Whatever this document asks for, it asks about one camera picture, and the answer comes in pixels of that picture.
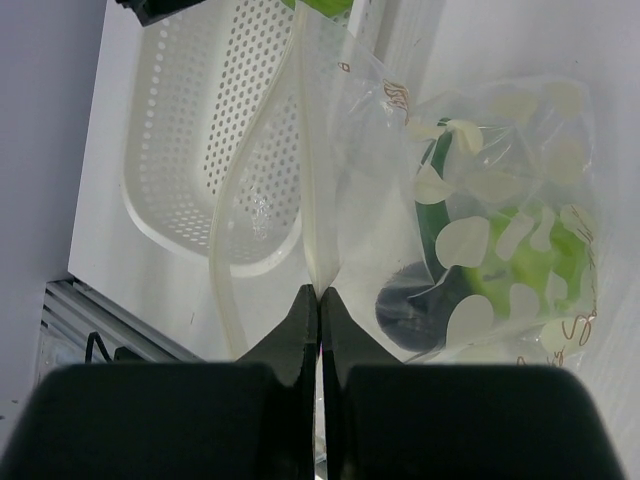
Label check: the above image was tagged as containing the green chili pepper toy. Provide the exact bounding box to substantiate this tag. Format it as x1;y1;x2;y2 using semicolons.
415;129;471;304

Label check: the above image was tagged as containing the clear dotted zip bag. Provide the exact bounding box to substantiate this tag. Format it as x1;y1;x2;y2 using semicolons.
209;3;598;367

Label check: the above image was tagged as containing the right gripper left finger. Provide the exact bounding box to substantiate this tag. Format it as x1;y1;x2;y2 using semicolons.
1;285;319;479

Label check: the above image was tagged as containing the white perforated plastic basket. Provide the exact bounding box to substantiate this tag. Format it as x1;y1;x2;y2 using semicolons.
121;0;441;280

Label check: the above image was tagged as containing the light green apple toy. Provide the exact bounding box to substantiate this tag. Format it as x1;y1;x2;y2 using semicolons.
464;203;596;320

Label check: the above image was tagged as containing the green cabbage toy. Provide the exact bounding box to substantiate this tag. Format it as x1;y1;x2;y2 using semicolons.
281;0;354;18

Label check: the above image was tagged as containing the aluminium mounting rail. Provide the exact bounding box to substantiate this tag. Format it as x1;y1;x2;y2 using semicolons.
36;280;201;382

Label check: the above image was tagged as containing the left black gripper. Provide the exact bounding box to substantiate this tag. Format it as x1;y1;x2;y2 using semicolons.
116;0;203;27

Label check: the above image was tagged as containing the dark round fruit toy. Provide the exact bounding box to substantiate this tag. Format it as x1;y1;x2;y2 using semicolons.
375;262;464;353

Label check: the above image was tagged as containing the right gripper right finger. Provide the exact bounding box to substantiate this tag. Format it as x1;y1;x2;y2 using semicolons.
319;289;624;479

